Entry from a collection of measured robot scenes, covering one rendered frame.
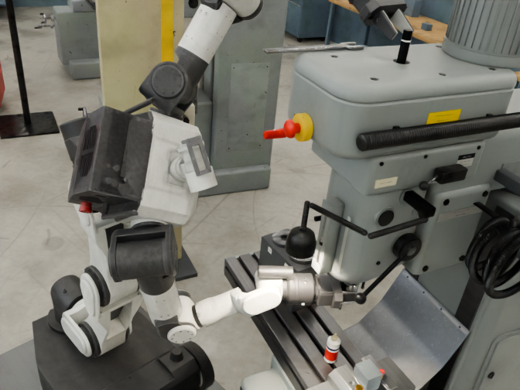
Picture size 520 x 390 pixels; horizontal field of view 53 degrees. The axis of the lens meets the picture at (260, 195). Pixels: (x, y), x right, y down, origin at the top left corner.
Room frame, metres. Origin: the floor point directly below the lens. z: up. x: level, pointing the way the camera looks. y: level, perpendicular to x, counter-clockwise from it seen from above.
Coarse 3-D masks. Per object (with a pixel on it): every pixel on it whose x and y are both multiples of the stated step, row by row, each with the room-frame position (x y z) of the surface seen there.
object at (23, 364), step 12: (144, 312) 1.81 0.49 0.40; (24, 348) 1.53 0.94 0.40; (0, 360) 1.46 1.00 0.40; (12, 360) 1.46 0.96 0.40; (24, 360) 1.47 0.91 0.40; (0, 372) 1.40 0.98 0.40; (12, 372) 1.40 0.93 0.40; (24, 372) 1.41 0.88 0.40; (36, 372) 1.41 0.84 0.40; (0, 384) 1.34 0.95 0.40; (12, 384) 1.35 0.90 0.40; (24, 384) 1.35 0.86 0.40; (36, 384) 1.36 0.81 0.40; (216, 384) 1.45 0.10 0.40
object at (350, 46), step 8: (272, 48) 1.12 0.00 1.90; (280, 48) 1.12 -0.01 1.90; (288, 48) 1.13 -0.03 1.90; (296, 48) 1.13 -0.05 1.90; (304, 48) 1.14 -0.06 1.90; (312, 48) 1.15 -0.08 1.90; (320, 48) 1.16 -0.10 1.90; (328, 48) 1.17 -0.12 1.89; (336, 48) 1.18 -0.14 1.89; (344, 48) 1.19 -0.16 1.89; (352, 48) 1.19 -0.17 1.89; (360, 48) 1.20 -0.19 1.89
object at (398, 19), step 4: (396, 12) 1.20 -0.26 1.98; (400, 12) 1.19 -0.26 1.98; (392, 16) 1.21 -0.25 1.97; (396, 16) 1.20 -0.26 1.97; (400, 16) 1.19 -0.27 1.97; (404, 16) 1.19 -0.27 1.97; (392, 20) 1.21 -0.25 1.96; (396, 20) 1.20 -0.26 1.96; (400, 20) 1.19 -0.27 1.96; (404, 20) 1.18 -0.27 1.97; (396, 24) 1.20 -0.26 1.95; (400, 24) 1.19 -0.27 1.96; (404, 24) 1.18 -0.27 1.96; (408, 24) 1.18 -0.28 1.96; (400, 28) 1.19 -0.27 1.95; (404, 28) 1.18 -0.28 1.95; (408, 28) 1.17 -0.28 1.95; (412, 28) 1.17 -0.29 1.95
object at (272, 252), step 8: (280, 232) 1.54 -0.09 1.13; (288, 232) 1.54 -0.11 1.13; (264, 240) 1.51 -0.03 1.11; (272, 240) 1.50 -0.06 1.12; (280, 240) 1.49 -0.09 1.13; (264, 248) 1.50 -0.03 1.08; (272, 248) 1.46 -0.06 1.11; (280, 248) 1.46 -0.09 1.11; (264, 256) 1.50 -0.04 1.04; (272, 256) 1.46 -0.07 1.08; (280, 256) 1.43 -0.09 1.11; (288, 256) 1.42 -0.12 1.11; (312, 256) 1.42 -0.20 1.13; (264, 264) 1.50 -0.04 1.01; (272, 264) 1.46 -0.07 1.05; (280, 264) 1.42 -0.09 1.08; (288, 264) 1.39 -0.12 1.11; (296, 264) 1.38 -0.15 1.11; (304, 264) 1.39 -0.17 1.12; (296, 272) 1.35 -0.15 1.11; (304, 272) 1.36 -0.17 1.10; (312, 272) 1.38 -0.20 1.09
